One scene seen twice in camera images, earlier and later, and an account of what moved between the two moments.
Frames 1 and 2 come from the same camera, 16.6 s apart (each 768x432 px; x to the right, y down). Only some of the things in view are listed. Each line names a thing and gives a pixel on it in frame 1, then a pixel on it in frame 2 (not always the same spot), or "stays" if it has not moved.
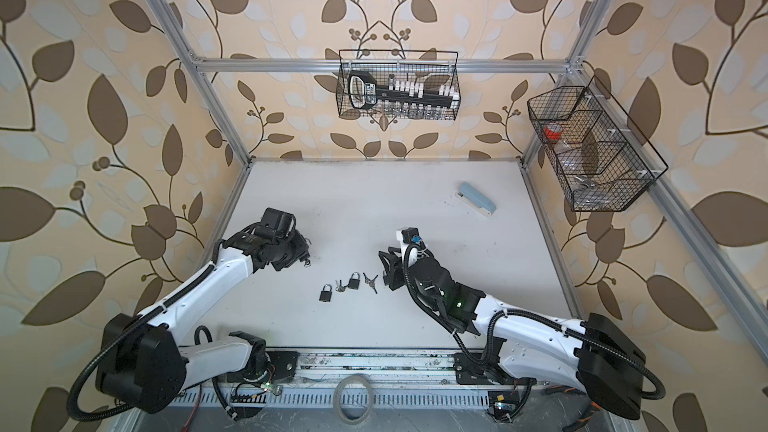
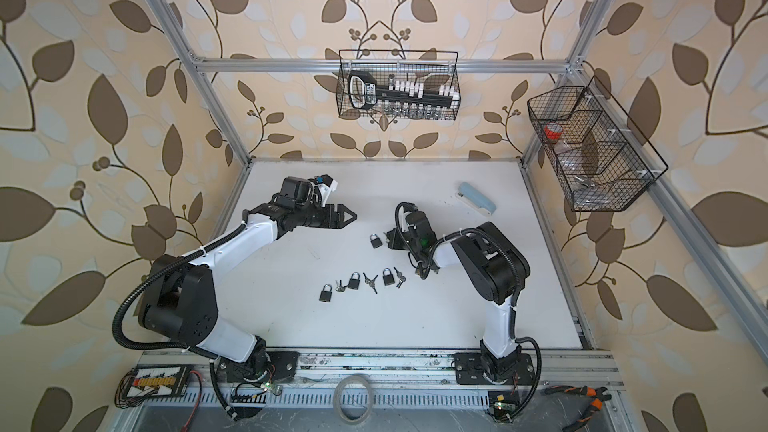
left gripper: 303,248 to 337,222
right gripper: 395,272 to 395,238
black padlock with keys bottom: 354,281 stays
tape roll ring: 349,379 stays
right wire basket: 602,161 stays
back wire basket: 411,84 stays
